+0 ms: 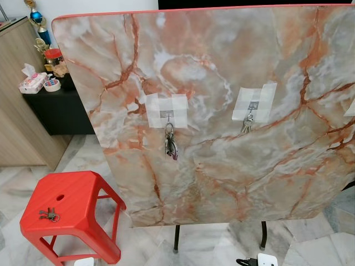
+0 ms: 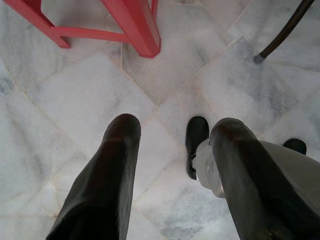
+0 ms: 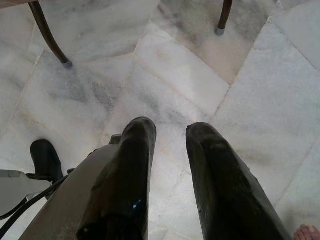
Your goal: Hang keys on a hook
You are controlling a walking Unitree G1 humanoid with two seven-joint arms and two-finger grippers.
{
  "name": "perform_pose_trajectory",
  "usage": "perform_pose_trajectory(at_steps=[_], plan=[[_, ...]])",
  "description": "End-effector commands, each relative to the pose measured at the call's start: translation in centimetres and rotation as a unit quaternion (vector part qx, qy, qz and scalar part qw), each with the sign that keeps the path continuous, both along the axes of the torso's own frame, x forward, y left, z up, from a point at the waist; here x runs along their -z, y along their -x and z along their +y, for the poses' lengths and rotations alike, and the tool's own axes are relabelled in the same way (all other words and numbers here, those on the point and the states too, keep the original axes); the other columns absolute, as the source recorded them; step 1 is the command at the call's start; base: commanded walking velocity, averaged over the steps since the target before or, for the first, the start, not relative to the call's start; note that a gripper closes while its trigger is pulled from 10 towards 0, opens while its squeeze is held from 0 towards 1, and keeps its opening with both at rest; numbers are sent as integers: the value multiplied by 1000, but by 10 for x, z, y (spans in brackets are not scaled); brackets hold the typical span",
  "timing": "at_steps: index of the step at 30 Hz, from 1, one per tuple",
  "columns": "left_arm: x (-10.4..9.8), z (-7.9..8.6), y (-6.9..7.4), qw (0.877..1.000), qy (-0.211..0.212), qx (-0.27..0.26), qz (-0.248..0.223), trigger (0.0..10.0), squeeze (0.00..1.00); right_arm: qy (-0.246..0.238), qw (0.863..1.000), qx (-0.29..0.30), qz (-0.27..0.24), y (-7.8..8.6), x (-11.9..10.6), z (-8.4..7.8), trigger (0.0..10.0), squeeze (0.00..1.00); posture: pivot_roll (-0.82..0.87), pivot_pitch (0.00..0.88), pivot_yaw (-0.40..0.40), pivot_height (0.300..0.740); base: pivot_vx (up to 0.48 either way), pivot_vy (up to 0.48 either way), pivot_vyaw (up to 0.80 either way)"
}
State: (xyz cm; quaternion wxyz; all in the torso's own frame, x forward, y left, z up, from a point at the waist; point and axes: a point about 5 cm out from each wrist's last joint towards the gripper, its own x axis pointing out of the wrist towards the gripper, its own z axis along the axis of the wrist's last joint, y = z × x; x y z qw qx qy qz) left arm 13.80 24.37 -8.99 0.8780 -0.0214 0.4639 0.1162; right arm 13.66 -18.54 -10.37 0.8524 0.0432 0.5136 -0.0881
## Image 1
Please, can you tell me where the white tape roll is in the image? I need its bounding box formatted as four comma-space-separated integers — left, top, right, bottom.
43, 79, 62, 93

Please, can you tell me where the black metal table leg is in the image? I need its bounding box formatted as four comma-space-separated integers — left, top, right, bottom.
173, 224, 181, 253
260, 221, 268, 249

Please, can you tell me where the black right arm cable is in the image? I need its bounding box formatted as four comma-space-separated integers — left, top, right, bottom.
236, 257, 259, 266

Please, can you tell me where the red plastic stool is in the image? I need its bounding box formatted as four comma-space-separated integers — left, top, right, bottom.
19, 171, 127, 265

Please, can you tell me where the gold trophy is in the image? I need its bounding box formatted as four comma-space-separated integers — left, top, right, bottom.
23, 0, 53, 56

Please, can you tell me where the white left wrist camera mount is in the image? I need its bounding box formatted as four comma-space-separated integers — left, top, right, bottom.
74, 257, 96, 266

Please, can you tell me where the light wooden cabinet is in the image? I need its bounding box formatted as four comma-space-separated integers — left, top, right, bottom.
0, 17, 70, 170

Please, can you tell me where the pink tissue pack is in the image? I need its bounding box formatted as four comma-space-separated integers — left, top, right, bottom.
18, 64, 48, 95

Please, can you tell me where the taped adhesive metal hook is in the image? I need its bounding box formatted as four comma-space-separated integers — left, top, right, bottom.
145, 93, 189, 129
344, 100, 355, 118
232, 83, 277, 122

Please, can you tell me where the glass jar red lid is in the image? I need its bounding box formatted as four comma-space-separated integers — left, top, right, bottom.
44, 48, 69, 78

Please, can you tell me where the key bunch with dark tag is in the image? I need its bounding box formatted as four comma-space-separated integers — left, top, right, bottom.
163, 122, 179, 161

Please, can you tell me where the black television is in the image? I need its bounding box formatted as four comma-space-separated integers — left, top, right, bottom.
158, 0, 355, 10

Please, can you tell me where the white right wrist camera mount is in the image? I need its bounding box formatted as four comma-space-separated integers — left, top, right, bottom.
257, 253, 278, 266

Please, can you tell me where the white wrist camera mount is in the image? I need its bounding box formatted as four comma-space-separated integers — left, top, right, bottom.
257, 253, 278, 266
74, 257, 96, 266

